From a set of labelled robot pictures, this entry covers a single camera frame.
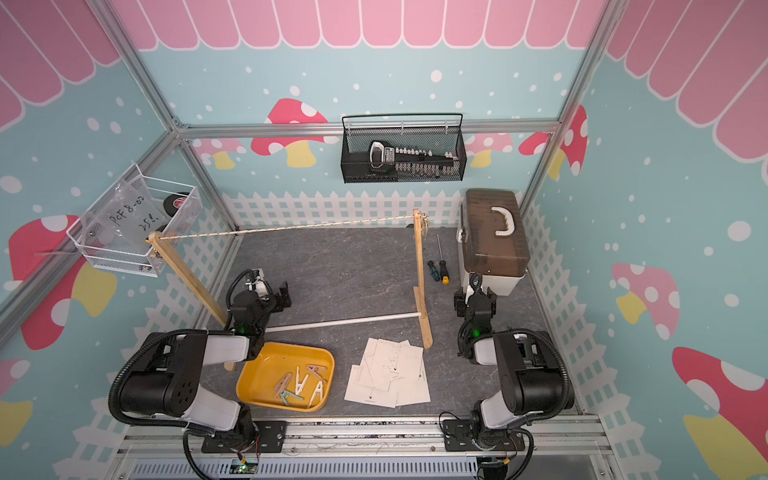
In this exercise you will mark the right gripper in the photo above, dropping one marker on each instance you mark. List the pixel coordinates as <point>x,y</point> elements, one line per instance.
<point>461,303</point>

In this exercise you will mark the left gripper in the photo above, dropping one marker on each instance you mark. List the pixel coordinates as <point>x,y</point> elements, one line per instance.
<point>278,306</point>

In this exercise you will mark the pink clothespin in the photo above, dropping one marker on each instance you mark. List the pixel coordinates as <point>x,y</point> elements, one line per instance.
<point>283,383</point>
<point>318,371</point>

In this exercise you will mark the white clothespin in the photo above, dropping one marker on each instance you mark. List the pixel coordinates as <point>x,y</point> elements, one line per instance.
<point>317,395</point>
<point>301,378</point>

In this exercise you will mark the green clothespin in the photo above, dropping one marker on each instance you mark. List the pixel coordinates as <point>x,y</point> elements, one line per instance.
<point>286,395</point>

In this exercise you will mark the postcard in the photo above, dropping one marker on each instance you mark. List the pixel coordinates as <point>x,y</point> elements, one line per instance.
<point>356,392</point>
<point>412,391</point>
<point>385,361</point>

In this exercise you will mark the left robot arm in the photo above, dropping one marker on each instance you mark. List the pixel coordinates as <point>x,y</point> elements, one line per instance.
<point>160,383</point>

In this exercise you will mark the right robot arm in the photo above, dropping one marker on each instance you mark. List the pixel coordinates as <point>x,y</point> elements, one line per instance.
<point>534,381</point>

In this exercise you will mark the brown lid storage box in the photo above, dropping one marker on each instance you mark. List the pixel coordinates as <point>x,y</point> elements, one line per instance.
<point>491,240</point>

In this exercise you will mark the yellow plastic tray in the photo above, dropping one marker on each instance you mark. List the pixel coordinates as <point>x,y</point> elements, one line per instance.
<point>258,378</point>

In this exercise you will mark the black tape roll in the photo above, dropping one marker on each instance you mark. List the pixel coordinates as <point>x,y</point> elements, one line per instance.
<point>173,203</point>

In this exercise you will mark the socket wrench set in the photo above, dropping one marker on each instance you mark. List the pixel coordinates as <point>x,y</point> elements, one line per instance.
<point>410,164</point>

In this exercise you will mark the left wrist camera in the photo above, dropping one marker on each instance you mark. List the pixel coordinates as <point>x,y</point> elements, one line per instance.
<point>256,283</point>

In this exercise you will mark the black handle screwdriver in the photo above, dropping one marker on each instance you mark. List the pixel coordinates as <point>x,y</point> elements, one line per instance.
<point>443,269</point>

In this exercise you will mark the wooden string rack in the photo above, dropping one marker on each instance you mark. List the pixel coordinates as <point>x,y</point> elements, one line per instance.
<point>163,248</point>

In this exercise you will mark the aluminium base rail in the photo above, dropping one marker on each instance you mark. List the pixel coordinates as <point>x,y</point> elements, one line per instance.
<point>569,447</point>

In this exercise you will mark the black mesh wall basket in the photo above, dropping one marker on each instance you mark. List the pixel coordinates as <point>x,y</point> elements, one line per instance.
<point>439,132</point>

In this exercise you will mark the white wire wall basket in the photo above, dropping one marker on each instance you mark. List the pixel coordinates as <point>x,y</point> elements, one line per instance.
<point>112,234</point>

